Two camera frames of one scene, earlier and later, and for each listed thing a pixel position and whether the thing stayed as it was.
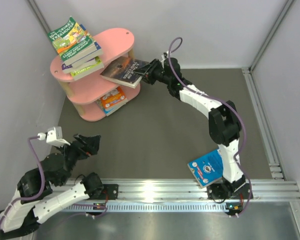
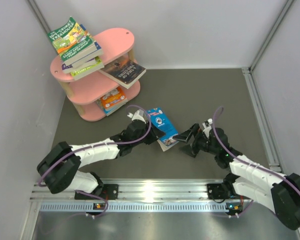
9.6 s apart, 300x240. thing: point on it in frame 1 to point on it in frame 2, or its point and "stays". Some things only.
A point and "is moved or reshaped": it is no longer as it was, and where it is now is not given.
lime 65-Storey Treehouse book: (80, 73) stays
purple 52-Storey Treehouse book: (68, 68) stays
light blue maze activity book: (111, 109) stays
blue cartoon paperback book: (207, 169) to (159, 118)
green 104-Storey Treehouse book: (72, 42) stays
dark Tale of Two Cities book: (121, 69) is moved or reshaped
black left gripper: (91, 147) to (154, 134)
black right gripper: (149, 68) to (186, 136)
